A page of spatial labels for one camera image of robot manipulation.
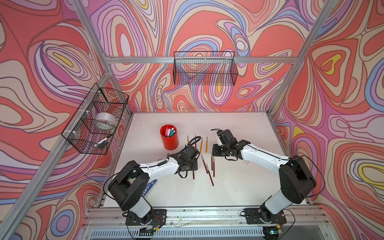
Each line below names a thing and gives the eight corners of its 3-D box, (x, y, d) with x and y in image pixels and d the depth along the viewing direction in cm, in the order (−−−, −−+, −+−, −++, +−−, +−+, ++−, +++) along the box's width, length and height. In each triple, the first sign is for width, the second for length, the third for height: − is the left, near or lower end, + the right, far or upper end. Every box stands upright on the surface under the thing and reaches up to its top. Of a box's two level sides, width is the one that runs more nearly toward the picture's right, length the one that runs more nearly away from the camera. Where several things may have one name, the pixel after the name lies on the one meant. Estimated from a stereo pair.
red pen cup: (162, 150, 99) (158, 138, 89) (164, 136, 106) (161, 124, 96) (178, 150, 99) (176, 138, 89) (179, 136, 106) (177, 124, 96)
